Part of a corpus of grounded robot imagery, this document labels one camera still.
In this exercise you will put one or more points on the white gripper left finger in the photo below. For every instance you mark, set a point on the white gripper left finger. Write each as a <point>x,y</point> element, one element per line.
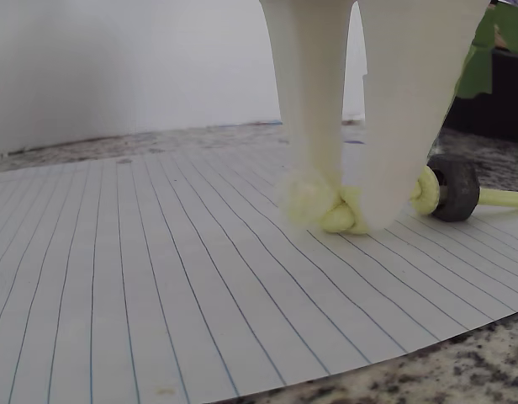
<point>309,84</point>

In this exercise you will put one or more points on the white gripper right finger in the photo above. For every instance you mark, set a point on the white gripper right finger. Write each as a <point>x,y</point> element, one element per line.
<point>410,105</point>

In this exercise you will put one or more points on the blue tape piece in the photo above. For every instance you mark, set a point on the blue tape piece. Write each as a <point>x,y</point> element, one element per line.
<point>353,141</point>

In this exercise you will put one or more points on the black stand with green tape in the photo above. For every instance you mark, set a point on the black stand with green tape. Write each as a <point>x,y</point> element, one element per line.
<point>507,109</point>

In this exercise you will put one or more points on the white backdrop board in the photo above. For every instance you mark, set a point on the white backdrop board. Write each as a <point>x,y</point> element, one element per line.
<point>116,63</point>

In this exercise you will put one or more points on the lined white paper sheet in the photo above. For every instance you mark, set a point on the lined white paper sheet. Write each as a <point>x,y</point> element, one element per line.
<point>158,273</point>

